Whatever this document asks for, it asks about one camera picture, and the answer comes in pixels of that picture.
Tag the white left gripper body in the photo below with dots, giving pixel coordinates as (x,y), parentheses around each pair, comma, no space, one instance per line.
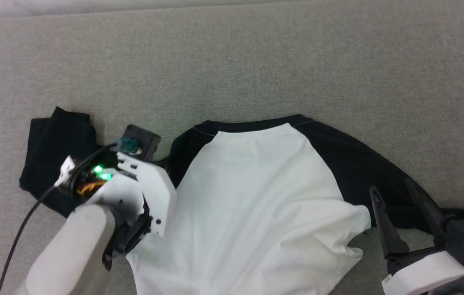
(158,192)

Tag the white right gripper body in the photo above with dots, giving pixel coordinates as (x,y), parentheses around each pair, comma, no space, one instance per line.
(428,274)

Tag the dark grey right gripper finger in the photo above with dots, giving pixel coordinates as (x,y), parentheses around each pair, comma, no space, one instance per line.
(428,213)
(387,229)

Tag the black and white raglan t-shirt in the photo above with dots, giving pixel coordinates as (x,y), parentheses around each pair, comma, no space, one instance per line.
(256,205)

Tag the grey fabric sofa surface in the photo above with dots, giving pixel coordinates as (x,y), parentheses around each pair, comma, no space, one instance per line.
(232,61)

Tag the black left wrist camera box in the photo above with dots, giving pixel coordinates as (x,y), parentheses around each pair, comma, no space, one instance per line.
(144,141)

